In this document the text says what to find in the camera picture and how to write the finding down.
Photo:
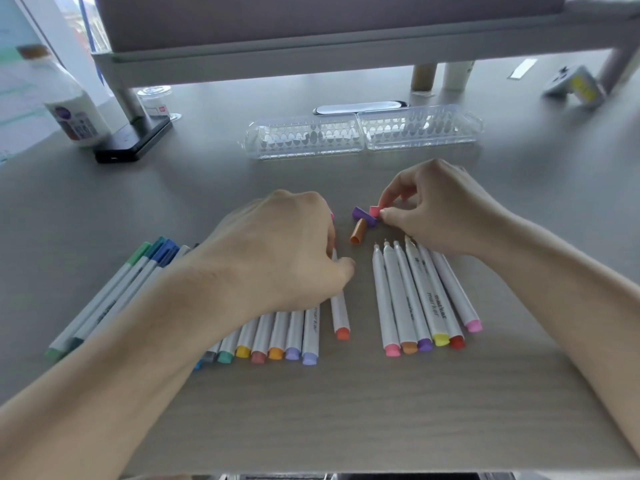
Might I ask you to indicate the blue-ended white marker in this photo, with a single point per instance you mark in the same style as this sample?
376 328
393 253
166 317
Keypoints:
135 289

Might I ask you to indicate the person's right forearm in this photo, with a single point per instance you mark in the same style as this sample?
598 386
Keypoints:
565 304

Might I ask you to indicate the person's left forearm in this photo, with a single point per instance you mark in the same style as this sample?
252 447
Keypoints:
85 389

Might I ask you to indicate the purple marker cap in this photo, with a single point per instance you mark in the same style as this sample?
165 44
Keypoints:
362 215

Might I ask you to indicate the dusty-pink-ended white marker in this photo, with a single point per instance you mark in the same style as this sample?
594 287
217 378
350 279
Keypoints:
262 344

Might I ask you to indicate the black rectangular power bank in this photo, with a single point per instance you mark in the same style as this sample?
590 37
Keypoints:
132 142

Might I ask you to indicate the pink-ended white marker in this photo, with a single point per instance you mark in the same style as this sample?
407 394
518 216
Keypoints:
385 304

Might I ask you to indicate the orange-tipped white marker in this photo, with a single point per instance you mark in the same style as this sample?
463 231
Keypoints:
278 339

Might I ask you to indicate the lavender-ended white marker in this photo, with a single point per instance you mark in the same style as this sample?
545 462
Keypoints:
294 339

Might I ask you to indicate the copper marker cap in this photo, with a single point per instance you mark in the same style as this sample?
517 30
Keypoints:
357 232

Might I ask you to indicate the navy-ended white marker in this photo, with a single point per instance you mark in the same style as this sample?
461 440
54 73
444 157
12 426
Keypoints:
160 267

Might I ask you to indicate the white paper cup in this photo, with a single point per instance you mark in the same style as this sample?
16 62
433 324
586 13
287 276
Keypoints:
458 75

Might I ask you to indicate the brown paper cup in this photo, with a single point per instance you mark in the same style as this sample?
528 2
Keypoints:
424 77

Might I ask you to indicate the small clear jar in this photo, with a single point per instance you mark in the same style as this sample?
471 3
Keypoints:
157 102

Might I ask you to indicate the yellow-green-tipped white marker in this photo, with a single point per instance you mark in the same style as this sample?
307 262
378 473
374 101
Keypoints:
425 289

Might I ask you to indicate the white and yellow controller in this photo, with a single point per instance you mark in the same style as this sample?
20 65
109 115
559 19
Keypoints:
575 87

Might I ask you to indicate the person's left hand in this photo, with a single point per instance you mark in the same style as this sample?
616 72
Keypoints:
270 254

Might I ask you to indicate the grey desk shelf riser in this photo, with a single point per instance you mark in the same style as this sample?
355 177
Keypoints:
350 52

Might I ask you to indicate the red-tipped white marker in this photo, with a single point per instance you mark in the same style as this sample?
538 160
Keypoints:
340 314

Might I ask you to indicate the small white sachet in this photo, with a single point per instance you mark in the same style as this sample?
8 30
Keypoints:
423 93

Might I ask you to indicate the white milk bottle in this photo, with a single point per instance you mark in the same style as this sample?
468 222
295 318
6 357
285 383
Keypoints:
75 119

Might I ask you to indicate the mint-ended white marker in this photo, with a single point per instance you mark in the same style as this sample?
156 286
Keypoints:
227 352

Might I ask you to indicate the person's right hand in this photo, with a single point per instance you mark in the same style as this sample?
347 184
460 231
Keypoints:
450 214

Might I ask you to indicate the white paper slip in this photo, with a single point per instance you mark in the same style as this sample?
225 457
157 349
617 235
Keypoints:
522 68

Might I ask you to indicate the set of red-toned markers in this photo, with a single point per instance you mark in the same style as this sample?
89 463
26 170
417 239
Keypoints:
398 299

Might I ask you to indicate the clear plastic marker case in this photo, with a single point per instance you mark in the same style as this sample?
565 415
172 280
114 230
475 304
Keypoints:
300 137

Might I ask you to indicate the pink marker cap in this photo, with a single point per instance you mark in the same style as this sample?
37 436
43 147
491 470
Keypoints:
375 211

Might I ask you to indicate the blue marker cap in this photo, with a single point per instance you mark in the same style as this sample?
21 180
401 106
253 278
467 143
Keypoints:
164 250

